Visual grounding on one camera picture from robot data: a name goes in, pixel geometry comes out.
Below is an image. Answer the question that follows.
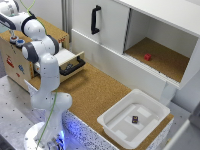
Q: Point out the wooden drawer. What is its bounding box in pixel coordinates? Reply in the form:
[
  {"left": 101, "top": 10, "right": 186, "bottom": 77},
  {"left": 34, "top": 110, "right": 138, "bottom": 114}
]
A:
[{"left": 57, "top": 47, "right": 86, "bottom": 84}]

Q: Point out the pink block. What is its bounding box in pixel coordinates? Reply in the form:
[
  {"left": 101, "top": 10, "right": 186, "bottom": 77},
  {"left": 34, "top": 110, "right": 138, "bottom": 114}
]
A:
[{"left": 143, "top": 53, "right": 152, "bottom": 62}]

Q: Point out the white sliding door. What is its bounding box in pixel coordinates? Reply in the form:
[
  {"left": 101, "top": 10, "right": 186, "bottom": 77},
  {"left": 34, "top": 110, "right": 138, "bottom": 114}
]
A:
[{"left": 71, "top": 0, "right": 131, "bottom": 56}]

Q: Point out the white plastic box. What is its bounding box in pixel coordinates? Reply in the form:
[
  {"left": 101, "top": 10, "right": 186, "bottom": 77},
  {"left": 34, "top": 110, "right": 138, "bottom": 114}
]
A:
[{"left": 96, "top": 88, "right": 172, "bottom": 150}]

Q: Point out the purple block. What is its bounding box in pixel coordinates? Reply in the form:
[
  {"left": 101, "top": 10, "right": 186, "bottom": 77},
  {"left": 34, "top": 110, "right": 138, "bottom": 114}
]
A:
[{"left": 131, "top": 115, "right": 140, "bottom": 125}]

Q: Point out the white cabinet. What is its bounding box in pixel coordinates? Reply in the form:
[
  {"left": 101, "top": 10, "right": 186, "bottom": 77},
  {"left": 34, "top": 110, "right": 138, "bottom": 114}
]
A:
[{"left": 70, "top": 0, "right": 200, "bottom": 108}]

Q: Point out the blue button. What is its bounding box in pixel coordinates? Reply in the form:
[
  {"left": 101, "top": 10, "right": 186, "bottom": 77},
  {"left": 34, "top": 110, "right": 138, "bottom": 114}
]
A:
[{"left": 16, "top": 38, "right": 27, "bottom": 49}]

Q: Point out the red button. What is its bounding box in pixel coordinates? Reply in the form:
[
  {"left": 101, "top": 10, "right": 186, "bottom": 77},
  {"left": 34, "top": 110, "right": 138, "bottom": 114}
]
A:
[{"left": 9, "top": 35, "right": 19, "bottom": 46}]

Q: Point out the black drawer handle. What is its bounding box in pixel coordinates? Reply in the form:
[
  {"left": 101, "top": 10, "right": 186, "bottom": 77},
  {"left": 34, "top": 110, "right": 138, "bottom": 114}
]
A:
[{"left": 59, "top": 55, "right": 87, "bottom": 77}]

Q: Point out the black door handle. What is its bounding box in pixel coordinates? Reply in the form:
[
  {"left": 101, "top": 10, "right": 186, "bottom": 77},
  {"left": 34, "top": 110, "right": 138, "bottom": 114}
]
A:
[{"left": 90, "top": 4, "right": 102, "bottom": 36}]

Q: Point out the green cable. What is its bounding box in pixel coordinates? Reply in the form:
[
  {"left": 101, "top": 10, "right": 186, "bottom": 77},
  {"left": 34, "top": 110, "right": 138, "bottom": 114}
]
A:
[{"left": 19, "top": 0, "right": 60, "bottom": 150}]

